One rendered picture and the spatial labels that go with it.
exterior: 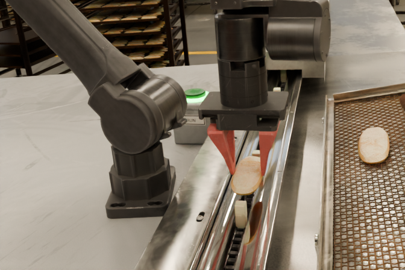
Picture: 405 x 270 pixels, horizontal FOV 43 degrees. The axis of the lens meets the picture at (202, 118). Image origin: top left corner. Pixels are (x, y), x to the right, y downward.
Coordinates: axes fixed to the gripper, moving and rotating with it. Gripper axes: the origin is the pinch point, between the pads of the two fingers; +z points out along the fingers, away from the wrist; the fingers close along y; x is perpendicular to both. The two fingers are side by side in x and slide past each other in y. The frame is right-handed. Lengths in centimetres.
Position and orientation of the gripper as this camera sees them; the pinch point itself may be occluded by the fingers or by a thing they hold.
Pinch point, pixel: (248, 167)
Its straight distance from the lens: 65.9
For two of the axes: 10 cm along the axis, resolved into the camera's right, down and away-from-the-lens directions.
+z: 0.8, 9.3, 3.7
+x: 2.4, -3.8, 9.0
